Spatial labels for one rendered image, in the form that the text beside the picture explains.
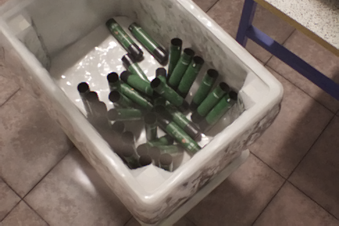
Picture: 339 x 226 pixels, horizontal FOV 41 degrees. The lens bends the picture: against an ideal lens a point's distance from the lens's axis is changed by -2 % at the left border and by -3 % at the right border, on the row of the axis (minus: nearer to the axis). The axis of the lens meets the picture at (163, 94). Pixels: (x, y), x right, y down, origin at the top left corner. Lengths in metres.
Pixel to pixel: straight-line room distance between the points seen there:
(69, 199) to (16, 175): 0.22
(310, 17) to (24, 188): 1.14
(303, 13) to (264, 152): 0.76
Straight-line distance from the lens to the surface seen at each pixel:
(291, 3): 1.11
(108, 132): 1.14
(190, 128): 1.21
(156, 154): 1.12
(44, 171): 1.73
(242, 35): 1.46
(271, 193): 1.69
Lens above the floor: 1.61
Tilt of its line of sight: 65 degrees down
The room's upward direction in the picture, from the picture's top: 1 degrees counter-clockwise
